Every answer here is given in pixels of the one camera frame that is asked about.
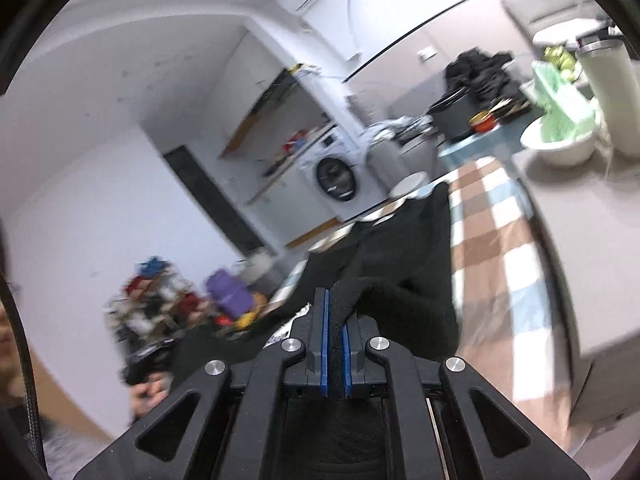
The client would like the light grey upholstered bench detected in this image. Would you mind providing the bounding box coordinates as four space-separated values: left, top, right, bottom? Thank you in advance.
515 150 640 436

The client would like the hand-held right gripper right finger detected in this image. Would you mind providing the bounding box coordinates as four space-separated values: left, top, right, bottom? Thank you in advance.
341 312 588 480

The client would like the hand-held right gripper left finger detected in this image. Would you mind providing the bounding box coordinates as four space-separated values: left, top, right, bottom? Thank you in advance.
75 287 333 480

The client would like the green plastic bag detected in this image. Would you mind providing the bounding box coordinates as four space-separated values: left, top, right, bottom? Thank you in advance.
530 60 598 143

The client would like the red container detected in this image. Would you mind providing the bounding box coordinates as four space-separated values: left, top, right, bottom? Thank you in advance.
284 130 308 156

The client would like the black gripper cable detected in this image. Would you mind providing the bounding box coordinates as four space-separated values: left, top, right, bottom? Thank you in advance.
0 280 51 480

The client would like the checked blanket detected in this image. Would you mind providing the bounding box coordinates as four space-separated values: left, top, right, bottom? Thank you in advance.
265 157 576 456

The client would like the person's left hand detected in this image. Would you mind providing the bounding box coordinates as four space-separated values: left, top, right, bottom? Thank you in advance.
131 372 173 418

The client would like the pile of black clothes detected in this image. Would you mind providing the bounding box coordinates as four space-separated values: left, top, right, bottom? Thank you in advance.
444 50 521 106

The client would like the glass side table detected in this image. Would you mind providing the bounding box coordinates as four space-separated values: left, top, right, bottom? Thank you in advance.
440 122 533 161

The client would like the black knit sweater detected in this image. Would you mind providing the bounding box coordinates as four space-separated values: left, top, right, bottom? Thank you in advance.
170 180 463 480

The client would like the purple bag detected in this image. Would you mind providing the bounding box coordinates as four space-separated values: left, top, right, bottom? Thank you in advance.
205 269 256 318

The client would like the yellow green item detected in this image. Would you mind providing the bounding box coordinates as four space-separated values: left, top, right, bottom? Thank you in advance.
542 45 581 81

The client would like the tall white container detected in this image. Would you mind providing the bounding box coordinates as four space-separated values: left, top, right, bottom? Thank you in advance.
575 35 640 158

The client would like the white basin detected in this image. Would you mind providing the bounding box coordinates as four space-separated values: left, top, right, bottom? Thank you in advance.
520 110 603 167

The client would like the grey white clothes pile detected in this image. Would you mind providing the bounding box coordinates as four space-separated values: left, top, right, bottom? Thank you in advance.
360 117 433 143

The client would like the white washing machine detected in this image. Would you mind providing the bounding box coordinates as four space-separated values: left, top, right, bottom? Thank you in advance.
295 127 396 223

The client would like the red bowl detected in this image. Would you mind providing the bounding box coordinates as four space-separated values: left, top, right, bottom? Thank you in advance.
469 111 500 133

